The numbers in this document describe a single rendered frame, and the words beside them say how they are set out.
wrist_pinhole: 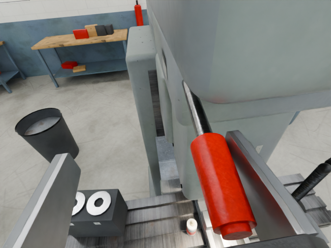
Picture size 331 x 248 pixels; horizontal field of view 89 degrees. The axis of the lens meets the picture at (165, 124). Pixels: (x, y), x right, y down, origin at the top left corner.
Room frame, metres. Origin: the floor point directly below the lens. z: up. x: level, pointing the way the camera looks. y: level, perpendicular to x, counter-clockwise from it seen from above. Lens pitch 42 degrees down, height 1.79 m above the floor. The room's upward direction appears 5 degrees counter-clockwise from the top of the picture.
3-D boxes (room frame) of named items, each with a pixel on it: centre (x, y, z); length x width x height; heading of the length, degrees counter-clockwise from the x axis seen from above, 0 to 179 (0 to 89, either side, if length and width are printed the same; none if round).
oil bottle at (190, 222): (0.23, -0.07, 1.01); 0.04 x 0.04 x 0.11
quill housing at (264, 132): (0.29, -0.13, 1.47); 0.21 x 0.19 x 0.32; 94
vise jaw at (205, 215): (0.24, -0.19, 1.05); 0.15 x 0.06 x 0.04; 95
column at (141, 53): (0.91, -0.08, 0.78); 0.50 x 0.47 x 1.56; 4
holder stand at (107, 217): (0.29, 0.32, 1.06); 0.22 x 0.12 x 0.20; 87
